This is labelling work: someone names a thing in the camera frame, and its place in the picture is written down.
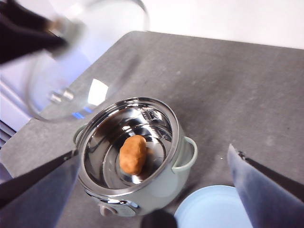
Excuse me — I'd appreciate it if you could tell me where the brown potato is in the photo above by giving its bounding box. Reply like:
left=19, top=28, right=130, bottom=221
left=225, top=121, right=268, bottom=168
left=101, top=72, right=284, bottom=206
left=118, top=135, right=148, bottom=176

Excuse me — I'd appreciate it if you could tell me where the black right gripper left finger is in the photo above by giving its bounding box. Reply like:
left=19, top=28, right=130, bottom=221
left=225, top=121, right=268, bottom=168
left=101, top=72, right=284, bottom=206
left=0, top=149, right=83, bottom=228

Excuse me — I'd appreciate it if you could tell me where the pale green electric steamer pot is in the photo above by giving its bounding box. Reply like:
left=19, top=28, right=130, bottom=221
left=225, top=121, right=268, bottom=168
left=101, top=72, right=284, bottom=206
left=73, top=96, right=199, bottom=218

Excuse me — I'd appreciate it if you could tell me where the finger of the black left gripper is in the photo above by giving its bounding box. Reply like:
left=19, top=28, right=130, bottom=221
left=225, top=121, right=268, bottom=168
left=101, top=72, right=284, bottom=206
left=0, top=0, right=55, bottom=32
left=0, top=13, right=69, bottom=65

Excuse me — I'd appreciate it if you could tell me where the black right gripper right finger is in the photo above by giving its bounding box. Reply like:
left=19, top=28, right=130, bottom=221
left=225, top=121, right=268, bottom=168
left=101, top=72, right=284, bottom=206
left=227, top=143, right=304, bottom=228

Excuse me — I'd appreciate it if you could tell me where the glass lid with green knob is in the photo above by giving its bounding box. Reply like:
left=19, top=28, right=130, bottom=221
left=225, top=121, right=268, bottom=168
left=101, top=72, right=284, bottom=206
left=24, top=0, right=151, bottom=123

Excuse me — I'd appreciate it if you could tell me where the black rounded camera housing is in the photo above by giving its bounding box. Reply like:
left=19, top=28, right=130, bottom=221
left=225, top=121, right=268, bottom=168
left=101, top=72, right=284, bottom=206
left=141, top=209, right=179, bottom=228

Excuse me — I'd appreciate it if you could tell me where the blue round plate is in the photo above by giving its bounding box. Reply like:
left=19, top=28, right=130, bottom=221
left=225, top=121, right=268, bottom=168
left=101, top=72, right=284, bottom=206
left=174, top=185, right=254, bottom=228

